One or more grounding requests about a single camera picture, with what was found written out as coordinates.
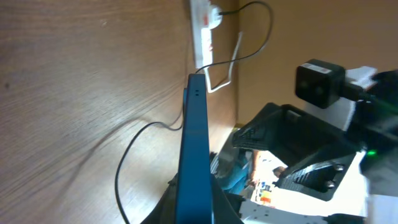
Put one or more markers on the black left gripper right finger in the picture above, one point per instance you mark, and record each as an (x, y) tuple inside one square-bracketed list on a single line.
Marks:
[(225, 205)]

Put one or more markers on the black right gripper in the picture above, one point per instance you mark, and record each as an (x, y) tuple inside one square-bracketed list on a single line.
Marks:
[(317, 154)]

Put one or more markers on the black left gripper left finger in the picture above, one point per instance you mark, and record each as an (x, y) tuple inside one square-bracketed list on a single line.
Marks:
[(164, 211)]

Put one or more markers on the blue Galaxy smartphone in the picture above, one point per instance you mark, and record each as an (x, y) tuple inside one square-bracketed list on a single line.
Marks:
[(194, 203)]

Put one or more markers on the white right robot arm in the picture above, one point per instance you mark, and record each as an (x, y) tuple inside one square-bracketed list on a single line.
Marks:
[(371, 125)]

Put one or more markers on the white USB charger plug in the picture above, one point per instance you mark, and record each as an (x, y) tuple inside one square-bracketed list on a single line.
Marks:
[(213, 17)]

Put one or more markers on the white power strip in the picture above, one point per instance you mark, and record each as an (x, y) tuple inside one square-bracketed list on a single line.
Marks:
[(200, 12)]

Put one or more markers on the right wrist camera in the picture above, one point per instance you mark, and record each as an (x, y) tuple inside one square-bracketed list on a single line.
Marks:
[(322, 83)]

